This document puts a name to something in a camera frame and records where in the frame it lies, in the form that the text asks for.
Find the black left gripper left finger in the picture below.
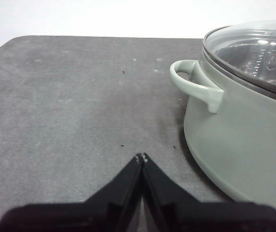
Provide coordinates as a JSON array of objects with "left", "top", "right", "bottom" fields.
[{"left": 0, "top": 153, "right": 143, "bottom": 232}]

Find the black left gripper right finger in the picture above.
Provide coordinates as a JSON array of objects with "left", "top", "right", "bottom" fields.
[{"left": 142, "top": 152, "right": 276, "bottom": 232}]

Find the glass lid with green knob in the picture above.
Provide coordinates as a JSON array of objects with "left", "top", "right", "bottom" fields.
[{"left": 203, "top": 20, "right": 276, "bottom": 106}]

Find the pale green electric steamer pot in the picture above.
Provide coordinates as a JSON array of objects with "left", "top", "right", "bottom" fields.
[{"left": 169, "top": 23, "right": 276, "bottom": 205}]

